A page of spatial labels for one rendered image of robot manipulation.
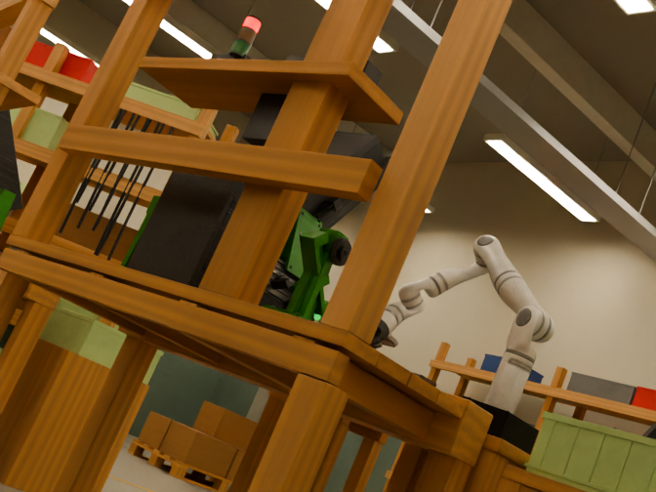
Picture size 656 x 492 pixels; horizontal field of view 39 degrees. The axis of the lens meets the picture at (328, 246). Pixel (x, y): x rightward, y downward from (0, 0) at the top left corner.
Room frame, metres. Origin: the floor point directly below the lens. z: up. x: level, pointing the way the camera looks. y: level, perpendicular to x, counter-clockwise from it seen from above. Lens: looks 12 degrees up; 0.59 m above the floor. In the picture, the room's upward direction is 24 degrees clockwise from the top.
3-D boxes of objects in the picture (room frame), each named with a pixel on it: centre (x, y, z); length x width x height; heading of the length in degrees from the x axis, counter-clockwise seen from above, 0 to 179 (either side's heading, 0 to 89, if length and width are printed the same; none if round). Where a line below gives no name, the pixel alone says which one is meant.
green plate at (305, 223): (2.78, 0.09, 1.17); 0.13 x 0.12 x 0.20; 46
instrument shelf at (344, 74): (2.59, 0.37, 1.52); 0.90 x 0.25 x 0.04; 46
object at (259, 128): (2.56, 0.25, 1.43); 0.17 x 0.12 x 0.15; 46
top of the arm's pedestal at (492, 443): (2.73, -0.65, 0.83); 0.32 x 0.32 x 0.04; 41
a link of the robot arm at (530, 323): (2.72, -0.66, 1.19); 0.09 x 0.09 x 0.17; 29
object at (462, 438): (2.98, -0.01, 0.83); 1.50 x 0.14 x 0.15; 46
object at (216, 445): (9.38, 0.27, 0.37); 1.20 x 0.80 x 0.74; 133
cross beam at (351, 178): (2.51, 0.44, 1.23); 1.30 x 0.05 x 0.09; 46
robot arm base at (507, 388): (2.73, -0.65, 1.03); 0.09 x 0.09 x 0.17; 50
